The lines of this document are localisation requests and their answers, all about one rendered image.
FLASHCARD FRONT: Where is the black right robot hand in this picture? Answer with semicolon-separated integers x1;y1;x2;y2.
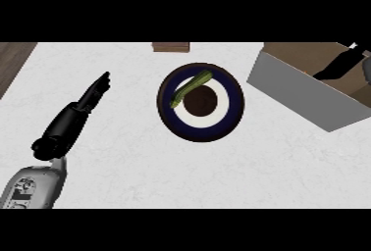
312;48;370;81

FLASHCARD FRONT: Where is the green zucchini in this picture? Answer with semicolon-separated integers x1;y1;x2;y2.
169;70;215;110

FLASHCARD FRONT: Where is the small brown wooden block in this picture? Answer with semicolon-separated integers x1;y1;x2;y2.
153;42;191;53

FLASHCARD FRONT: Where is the grey cardboard box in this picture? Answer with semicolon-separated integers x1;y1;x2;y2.
247;42;371;133

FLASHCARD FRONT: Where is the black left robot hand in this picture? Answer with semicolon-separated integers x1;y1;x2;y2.
31;71;113;162

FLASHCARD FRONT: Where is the dark blue and white plate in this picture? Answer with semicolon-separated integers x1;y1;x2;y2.
156;62;247;143

